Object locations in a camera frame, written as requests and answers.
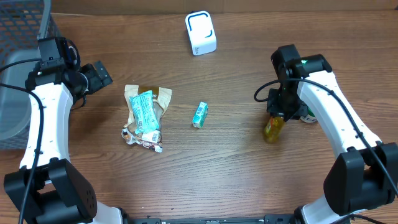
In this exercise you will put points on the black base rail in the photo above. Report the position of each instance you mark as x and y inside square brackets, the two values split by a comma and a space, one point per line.
[267, 219]

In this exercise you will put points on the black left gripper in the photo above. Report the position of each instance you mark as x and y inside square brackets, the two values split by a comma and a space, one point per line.
[101, 74]

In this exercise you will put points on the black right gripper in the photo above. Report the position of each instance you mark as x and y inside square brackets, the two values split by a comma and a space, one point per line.
[274, 107]

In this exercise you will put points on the mint green wipes pack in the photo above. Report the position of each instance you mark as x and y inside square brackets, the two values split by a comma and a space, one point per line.
[144, 113]

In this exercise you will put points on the green lid jar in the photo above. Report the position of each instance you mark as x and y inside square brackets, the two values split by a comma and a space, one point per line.
[309, 118]

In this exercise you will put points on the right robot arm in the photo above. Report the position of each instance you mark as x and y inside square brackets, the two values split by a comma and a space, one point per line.
[364, 174]

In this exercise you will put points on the clear plastic bottle grey cap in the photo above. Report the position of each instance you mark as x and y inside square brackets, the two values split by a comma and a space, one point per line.
[273, 130]

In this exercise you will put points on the brown patterned snack bag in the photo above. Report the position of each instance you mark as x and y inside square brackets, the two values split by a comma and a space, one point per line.
[161, 99]

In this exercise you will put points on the white barcode scanner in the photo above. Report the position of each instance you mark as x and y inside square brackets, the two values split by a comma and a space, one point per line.
[201, 33]

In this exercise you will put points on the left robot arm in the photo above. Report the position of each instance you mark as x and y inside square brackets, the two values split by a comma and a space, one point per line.
[47, 188]

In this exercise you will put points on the green Kleenex tissue pack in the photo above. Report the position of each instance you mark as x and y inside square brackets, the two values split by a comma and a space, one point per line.
[200, 115]

